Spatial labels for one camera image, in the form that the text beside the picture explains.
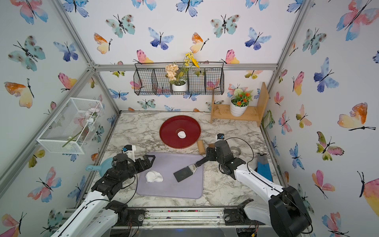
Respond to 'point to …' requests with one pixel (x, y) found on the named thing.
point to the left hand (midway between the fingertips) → (151, 157)
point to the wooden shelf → (254, 113)
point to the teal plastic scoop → (105, 166)
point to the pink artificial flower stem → (91, 114)
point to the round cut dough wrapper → (181, 134)
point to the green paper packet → (267, 120)
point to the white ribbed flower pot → (237, 111)
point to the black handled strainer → (188, 171)
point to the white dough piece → (151, 176)
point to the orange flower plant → (242, 98)
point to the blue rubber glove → (263, 168)
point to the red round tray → (170, 129)
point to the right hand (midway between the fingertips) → (213, 147)
